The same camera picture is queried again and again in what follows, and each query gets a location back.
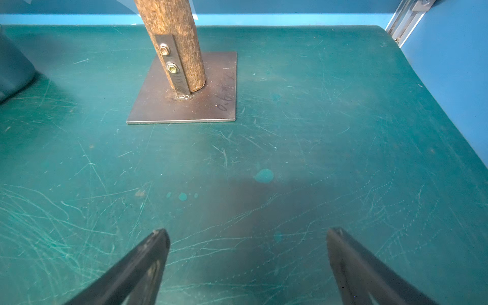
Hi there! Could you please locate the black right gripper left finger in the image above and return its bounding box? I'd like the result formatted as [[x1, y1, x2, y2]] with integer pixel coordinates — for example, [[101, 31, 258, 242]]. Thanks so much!
[[66, 229, 170, 304]]

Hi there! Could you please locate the aluminium frame rail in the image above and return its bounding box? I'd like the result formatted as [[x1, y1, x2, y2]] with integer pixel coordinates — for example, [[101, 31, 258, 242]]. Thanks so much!
[[385, 0, 436, 48]]

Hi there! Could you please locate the blue plastic storage box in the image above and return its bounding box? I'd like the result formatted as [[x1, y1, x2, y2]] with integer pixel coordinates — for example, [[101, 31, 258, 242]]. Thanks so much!
[[1, 27, 36, 103]]

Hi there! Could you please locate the dark metal tree base plate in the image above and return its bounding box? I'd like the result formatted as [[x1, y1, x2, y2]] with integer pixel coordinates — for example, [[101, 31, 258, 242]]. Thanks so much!
[[127, 52, 237, 125]]

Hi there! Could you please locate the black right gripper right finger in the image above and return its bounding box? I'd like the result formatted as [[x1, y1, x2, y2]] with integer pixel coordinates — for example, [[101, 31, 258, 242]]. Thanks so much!
[[327, 227, 436, 304]]

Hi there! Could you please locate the brown artificial tree trunk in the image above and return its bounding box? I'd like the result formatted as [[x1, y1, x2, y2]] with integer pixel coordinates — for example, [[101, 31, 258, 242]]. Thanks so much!
[[135, 0, 206, 95]]

